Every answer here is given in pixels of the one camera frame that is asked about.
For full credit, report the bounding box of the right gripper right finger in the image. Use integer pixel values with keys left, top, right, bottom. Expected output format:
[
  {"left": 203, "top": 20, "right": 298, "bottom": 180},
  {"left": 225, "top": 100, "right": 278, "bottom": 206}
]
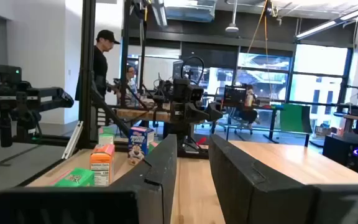
[{"left": 208, "top": 134, "right": 319, "bottom": 224}]

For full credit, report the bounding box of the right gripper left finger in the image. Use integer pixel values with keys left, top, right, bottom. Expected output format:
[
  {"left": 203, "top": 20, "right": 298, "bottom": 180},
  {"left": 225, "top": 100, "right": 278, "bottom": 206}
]
[{"left": 110, "top": 134, "right": 178, "bottom": 224}]

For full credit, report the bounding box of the blue Frosted Flakes cereal box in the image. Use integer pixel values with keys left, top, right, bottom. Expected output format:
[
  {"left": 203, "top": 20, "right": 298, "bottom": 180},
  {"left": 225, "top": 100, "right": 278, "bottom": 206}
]
[{"left": 127, "top": 126, "right": 155, "bottom": 166}]

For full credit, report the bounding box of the orange Mini Wheats cereal box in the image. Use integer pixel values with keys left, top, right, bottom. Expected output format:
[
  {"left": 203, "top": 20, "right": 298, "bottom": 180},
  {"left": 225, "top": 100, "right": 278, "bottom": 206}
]
[{"left": 89, "top": 143, "right": 116, "bottom": 187}]

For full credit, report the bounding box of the wooden table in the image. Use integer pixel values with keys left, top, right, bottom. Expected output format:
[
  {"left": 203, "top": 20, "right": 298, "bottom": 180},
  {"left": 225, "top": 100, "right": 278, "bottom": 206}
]
[{"left": 116, "top": 107, "right": 172, "bottom": 123}]

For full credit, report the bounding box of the person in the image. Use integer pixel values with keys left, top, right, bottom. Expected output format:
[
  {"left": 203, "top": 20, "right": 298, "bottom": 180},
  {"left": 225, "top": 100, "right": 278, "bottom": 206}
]
[
  {"left": 125, "top": 65, "right": 140, "bottom": 108},
  {"left": 237, "top": 83, "right": 260, "bottom": 131},
  {"left": 75, "top": 29, "right": 121, "bottom": 103}
]

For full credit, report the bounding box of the black desk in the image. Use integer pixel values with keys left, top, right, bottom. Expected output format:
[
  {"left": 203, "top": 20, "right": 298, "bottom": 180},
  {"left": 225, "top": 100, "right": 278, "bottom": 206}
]
[{"left": 221, "top": 101, "right": 287, "bottom": 144}]

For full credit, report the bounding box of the green panel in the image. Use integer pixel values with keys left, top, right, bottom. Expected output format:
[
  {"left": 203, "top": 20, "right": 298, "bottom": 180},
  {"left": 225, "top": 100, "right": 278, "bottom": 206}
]
[{"left": 279, "top": 103, "right": 313, "bottom": 135}]

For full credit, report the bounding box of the black computer tower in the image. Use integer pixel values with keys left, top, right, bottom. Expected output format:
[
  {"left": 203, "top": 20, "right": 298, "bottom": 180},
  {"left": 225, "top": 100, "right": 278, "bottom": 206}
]
[{"left": 323, "top": 134, "right": 358, "bottom": 172}]

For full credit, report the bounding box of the white metal bar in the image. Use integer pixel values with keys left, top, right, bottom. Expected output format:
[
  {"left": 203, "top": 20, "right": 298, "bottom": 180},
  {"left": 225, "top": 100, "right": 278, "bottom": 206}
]
[{"left": 62, "top": 120, "right": 85, "bottom": 160}]

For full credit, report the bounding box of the white pendant lamp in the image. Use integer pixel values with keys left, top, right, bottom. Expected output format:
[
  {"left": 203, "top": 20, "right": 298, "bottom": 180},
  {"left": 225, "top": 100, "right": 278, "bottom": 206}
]
[{"left": 224, "top": 0, "right": 240, "bottom": 34}]

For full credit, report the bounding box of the long ceiling light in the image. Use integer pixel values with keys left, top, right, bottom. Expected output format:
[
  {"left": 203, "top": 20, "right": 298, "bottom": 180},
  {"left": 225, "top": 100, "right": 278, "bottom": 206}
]
[{"left": 295, "top": 1, "right": 358, "bottom": 40}]

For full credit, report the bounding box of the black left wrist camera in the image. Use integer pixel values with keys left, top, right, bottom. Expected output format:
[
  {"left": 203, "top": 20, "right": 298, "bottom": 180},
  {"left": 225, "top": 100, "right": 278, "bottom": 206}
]
[{"left": 173, "top": 78, "right": 205, "bottom": 103}]

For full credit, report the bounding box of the black metal post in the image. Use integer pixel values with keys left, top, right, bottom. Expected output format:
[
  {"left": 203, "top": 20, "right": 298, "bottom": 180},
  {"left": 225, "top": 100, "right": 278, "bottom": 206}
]
[{"left": 119, "top": 0, "right": 132, "bottom": 108}]

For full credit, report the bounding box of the black metal rig frame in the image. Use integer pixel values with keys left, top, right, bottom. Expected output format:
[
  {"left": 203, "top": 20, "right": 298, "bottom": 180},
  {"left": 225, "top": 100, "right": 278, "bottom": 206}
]
[{"left": 78, "top": 0, "right": 131, "bottom": 149}]

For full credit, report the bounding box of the silver air duct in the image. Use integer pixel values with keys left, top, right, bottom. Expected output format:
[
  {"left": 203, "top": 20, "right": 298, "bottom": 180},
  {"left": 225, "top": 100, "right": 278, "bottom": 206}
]
[{"left": 163, "top": 0, "right": 218, "bottom": 23}]

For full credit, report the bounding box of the yellow hanging cord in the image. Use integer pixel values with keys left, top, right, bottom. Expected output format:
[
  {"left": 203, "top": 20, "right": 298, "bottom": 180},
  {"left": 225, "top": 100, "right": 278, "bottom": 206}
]
[{"left": 246, "top": 0, "right": 270, "bottom": 94}]

